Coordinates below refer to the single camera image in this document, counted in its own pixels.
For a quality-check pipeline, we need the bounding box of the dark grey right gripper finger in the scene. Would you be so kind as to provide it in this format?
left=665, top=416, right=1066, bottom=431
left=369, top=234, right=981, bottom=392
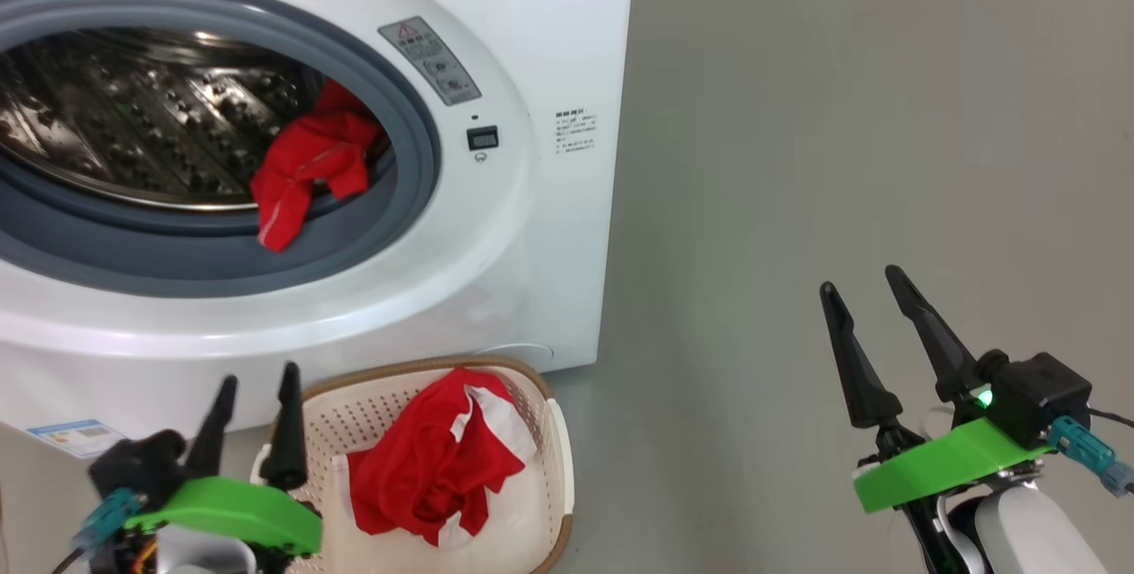
left=819, top=281, right=904, bottom=431
left=884, top=264, right=986, bottom=405

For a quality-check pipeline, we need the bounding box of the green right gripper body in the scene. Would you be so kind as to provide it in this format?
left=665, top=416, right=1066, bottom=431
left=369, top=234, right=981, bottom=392
left=853, top=417, right=1055, bottom=574

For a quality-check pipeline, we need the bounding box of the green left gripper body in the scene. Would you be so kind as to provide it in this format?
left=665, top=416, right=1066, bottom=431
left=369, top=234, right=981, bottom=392
left=111, top=475, right=324, bottom=574

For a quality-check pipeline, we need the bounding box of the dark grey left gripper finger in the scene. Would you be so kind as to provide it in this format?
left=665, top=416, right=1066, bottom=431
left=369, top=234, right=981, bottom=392
left=184, top=374, right=239, bottom=481
left=259, top=361, right=309, bottom=493

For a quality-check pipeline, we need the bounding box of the red and white garment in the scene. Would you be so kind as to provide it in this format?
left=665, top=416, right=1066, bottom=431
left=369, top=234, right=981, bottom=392
left=346, top=368, right=539, bottom=550

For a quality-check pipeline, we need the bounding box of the red garment with white stitching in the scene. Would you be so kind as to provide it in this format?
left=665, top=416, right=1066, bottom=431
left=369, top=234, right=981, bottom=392
left=250, top=80, right=384, bottom=253

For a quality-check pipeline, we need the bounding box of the grey rubber door gasket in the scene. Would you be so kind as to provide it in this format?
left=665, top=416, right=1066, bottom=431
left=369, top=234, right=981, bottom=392
left=0, top=0, right=442, bottom=299

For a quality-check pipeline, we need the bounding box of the cream perforated laundry basket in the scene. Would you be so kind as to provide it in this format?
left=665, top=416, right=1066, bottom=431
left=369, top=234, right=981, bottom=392
left=251, top=356, right=575, bottom=574

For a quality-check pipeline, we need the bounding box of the white washing machine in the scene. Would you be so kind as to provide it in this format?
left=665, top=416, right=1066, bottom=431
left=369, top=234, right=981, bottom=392
left=0, top=0, right=637, bottom=460

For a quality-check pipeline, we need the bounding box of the blue energy label sticker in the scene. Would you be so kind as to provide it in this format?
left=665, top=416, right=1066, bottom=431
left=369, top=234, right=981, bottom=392
left=27, top=419, right=128, bottom=460

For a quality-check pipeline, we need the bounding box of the steel perforated drum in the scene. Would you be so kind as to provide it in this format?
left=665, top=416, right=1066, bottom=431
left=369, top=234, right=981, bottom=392
left=0, top=27, right=391, bottom=212

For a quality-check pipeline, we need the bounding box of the grey warning sticker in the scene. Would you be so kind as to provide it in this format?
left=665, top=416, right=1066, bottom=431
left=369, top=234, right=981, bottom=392
left=378, top=16, right=483, bottom=106

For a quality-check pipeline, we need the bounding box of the teal left cable connector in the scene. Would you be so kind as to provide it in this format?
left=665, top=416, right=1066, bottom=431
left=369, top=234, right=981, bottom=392
left=73, top=487, right=147, bottom=555

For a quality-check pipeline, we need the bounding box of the teal cable connector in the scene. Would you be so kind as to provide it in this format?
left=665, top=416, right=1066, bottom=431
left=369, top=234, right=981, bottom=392
left=1048, top=417, right=1134, bottom=497
left=73, top=487, right=147, bottom=555

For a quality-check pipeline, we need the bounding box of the teal right cable connector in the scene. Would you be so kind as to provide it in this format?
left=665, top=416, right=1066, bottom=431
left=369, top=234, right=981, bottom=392
left=1048, top=417, right=1134, bottom=497

